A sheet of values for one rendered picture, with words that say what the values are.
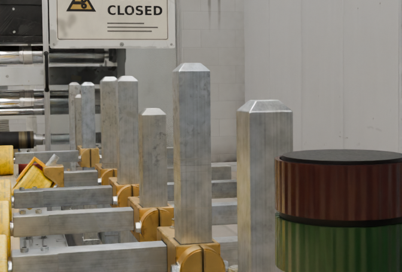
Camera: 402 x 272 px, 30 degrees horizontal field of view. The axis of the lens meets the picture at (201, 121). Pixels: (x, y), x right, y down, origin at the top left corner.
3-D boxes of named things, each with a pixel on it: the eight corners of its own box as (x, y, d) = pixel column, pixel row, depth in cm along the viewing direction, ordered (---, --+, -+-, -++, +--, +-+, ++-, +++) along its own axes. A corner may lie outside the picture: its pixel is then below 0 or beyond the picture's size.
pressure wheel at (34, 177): (28, 207, 160) (52, 178, 161) (29, 213, 153) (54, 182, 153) (6, 190, 159) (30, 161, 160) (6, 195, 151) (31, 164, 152)
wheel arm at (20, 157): (180, 157, 217) (180, 144, 216) (183, 158, 213) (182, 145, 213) (1, 163, 205) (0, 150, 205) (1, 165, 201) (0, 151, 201)
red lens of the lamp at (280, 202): (374, 195, 37) (374, 149, 36) (441, 216, 31) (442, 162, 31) (256, 201, 35) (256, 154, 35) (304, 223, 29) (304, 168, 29)
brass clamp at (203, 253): (201, 263, 93) (200, 223, 93) (231, 293, 80) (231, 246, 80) (152, 267, 91) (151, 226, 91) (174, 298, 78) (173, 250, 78)
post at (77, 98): (88, 248, 233) (85, 94, 230) (90, 251, 229) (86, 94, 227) (77, 250, 232) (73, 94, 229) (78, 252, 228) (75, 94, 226)
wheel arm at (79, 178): (227, 177, 168) (227, 164, 168) (231, 179, 165) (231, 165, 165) (62, 185, 159) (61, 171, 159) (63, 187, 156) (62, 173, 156)
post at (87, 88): (96, 254, 208) (93, 82, 206) (97, 257, 205) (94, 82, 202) (84, 256, 207) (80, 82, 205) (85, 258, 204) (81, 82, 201)
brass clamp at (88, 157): (97, 162, 214) (96, 144, 214) (101, 167, 201) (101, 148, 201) (75, 162, 213) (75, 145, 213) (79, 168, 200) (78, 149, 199)
